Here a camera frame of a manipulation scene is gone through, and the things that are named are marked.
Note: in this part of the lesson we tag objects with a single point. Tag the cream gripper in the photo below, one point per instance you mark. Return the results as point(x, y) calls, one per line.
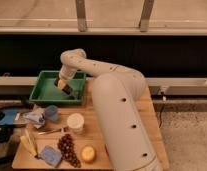
point(60, 83)

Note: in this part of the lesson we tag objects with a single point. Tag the black yellow eraser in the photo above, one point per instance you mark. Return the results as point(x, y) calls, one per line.
point(67, 89)

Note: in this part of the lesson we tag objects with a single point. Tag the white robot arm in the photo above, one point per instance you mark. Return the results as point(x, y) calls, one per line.
point(115, 90)

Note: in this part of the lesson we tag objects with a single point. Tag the green plastic tray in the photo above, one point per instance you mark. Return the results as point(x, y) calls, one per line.
point(45, 91)

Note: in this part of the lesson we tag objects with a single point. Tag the blue plastic cup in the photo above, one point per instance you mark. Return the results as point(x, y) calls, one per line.
point(51, 113)

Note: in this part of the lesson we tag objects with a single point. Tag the wooden board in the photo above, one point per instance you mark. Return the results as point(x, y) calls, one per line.
point(92, 136)

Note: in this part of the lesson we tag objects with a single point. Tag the metal fork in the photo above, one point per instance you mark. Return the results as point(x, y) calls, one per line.
point(63, 129)

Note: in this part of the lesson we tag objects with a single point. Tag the bunch of dark grapes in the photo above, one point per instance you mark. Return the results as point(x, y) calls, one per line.
point(66, 147)

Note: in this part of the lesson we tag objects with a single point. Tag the blue bag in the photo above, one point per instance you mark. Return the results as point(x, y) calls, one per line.
point(11, 116)

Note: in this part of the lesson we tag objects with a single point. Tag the yellow banana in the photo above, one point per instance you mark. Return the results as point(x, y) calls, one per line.
point(28, 140)

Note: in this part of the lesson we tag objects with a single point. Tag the blue sponge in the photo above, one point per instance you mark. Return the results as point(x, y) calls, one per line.
point(50, 156)

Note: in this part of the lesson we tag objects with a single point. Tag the yellow orange fruit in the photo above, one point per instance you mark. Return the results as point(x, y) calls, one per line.
point(88, 154)

